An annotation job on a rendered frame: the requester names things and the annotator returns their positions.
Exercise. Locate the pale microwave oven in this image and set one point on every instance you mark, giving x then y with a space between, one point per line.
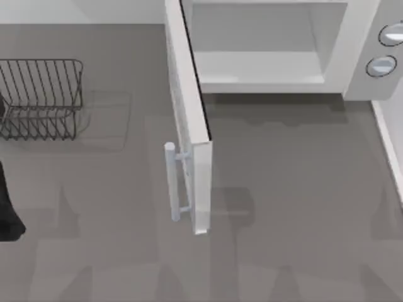
352 47

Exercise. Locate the pale microwave door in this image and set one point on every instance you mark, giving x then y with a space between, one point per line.
185 94

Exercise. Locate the round grey microwave knob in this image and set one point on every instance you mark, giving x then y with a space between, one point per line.
381 65
392 34

